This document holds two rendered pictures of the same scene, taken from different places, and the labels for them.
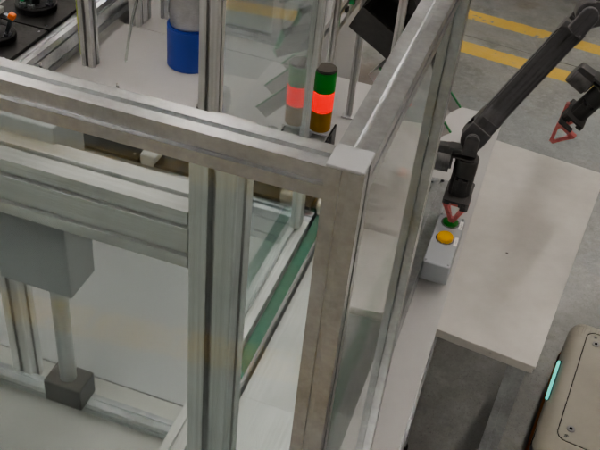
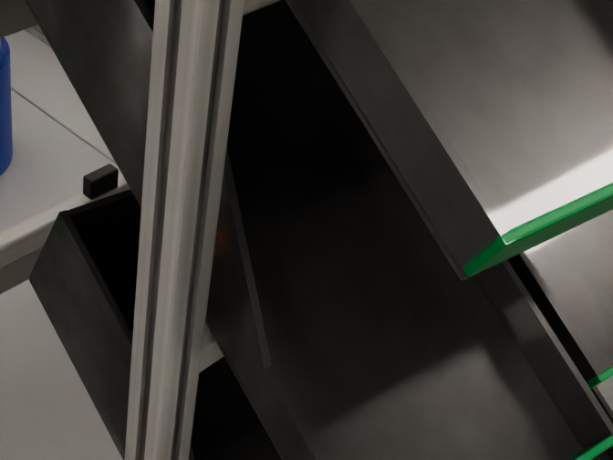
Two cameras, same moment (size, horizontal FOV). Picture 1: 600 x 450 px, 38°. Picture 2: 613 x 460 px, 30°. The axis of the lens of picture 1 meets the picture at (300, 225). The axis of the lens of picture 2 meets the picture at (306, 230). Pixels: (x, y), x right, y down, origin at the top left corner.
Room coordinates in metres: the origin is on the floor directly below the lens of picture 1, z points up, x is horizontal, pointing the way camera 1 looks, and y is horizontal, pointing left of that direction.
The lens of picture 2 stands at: (1.81, -0.34, 1.71)
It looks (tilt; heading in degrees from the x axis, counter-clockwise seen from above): 39 degrees down; 20
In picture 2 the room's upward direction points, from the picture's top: 11 degrees clockwise
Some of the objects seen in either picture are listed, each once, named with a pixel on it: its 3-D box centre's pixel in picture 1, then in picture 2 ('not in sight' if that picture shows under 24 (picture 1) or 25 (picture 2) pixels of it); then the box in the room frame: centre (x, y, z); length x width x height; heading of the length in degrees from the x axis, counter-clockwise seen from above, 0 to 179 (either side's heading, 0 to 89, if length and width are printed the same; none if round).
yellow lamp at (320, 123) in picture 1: (320, 118); not in sight; (1.72, -0.02, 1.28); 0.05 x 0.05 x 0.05
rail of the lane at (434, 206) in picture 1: (400, 292); not in sight; (1.57, -0.26, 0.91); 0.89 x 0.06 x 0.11; 165
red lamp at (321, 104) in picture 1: (322, 99); not in sight; (1.72, -0.02, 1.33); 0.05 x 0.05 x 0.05
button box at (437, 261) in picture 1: (442, 247); not in sight; (1.74, -0.37, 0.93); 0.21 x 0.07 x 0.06; 165
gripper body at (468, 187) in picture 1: (461, 185); not in sight; (1.80, -0.39, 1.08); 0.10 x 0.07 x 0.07; 165
